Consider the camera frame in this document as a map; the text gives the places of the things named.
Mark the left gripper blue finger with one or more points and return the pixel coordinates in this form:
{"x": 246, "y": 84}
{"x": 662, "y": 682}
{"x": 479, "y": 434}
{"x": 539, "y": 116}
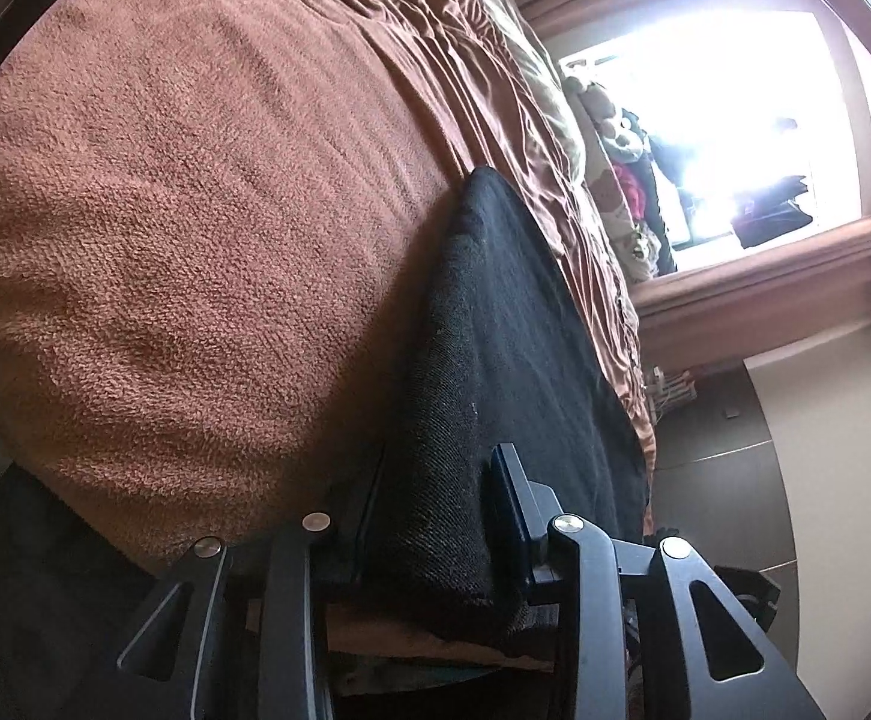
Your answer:
{"x": 518, "y": 514}

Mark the black pants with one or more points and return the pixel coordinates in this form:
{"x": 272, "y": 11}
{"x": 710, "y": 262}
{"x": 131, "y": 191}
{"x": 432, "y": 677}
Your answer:
{"x": 500, "y": 356}

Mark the cream bedside nightstand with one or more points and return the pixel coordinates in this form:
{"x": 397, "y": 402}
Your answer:
{"x": 668, "y": 391}

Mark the right pink curtain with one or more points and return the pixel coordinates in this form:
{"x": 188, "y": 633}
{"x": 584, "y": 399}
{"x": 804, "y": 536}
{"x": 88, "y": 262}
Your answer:
{"x": 760, "y": 302}

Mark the bear print cushion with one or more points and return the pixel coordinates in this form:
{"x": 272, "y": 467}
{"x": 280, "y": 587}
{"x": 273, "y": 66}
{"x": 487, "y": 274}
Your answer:
{"x": 609, "y": 144}

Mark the pile of toys and clothes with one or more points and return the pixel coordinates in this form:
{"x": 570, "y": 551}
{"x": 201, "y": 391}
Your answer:
{"x": 642, "y": 175}

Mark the hanging dark garment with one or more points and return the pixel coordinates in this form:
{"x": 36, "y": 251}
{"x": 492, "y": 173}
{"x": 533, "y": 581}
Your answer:
{"x": 771, "y": 213}

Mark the beige duvet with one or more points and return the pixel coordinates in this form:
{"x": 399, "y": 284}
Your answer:
{"x": 542, "y": 77}

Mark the rust orange bed blanket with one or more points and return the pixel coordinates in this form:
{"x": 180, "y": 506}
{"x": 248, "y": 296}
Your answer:
{"x": 217, "y": 218}

